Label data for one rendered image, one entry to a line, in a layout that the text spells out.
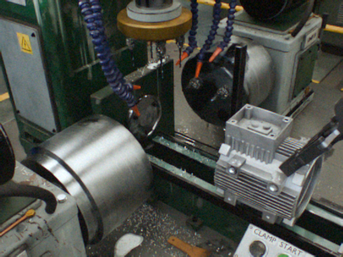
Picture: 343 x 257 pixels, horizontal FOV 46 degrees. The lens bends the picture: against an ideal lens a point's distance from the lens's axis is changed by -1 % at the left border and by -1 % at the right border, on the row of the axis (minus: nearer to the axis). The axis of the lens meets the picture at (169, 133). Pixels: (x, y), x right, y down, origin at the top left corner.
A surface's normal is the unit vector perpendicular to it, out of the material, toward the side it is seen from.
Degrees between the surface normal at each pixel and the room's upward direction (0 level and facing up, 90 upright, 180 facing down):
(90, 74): 90
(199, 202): 90
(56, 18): 90
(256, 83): 73
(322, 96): 0
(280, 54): 90
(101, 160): 36
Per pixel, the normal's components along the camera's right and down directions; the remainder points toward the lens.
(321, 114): -0.02, -0.82
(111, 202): 0.76, 0.14
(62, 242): 0.79, 0.33
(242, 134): -0.60, 0.47
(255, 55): 0.48, -0.42
